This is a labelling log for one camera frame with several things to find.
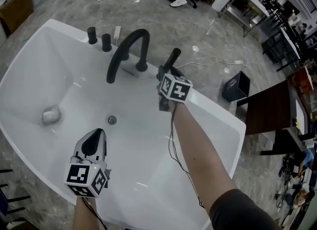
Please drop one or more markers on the white top black frame table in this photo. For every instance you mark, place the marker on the white top black frame table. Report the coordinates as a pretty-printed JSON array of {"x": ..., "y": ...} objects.
[{"x": 288, "y": 41}]

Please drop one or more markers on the person's left forearm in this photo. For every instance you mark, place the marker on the person's left forearm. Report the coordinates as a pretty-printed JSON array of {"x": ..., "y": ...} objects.
[{"x": 85, "y": 216}]

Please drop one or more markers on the black curved faucet spout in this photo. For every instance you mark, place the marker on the black curved faucet spout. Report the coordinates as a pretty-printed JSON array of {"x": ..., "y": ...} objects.
[{"x": 138, "y": 34}]

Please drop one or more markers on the black shower handle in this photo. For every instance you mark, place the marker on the black shower handle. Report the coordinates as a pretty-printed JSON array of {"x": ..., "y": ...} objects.
[{"x": 173, "y": 58}]

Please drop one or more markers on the wooden cabinet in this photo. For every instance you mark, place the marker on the wooden cabinet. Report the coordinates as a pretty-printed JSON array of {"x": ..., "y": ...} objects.
[{"x": 301, "y": 77}]

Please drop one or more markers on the white plug adapter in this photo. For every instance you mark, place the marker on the white plug adapter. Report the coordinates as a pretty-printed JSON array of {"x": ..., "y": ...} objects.
[{"x": 117, "y": 32}]

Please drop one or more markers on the chrome round tub fitting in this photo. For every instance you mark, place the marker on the chrome round tub fitting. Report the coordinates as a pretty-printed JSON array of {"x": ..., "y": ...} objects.
[{"x": 112, "y": 119}]

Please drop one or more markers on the metal rack table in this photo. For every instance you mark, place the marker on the metal rack table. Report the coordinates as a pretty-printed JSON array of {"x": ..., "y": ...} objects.
[{"x": 255, "y": 2}]

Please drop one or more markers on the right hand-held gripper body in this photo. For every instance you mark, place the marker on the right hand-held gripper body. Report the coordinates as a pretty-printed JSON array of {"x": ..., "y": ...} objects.
[{"x": 175, "y": 89}]

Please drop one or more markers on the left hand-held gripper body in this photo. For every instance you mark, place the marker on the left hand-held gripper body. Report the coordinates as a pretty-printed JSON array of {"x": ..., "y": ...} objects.
[{"x": 85, "y": 179}]

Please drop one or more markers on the black trash bin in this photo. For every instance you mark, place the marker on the black trash bin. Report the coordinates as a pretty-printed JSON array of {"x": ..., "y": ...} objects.
[{"x": 236, "y": 86}]

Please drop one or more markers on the person's right forearm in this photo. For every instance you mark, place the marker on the person's right forearm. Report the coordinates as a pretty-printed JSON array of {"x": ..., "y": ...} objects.
[{"x": 195, "y": 149}]

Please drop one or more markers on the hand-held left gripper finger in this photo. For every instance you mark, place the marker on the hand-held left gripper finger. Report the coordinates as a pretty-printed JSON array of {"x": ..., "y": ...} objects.
[
  {"x": 85, "y": 147},
  {"x": 102, "y": 152}
]

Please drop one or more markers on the white bathtub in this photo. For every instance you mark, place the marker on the white bathtub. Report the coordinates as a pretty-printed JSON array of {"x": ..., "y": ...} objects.
[{"x": 138, "y": 149}]

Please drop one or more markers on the person's dark grey shirt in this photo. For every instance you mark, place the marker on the person's dark grey shirt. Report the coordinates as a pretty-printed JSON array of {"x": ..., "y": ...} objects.
[{"x": 237, "y": 214}]

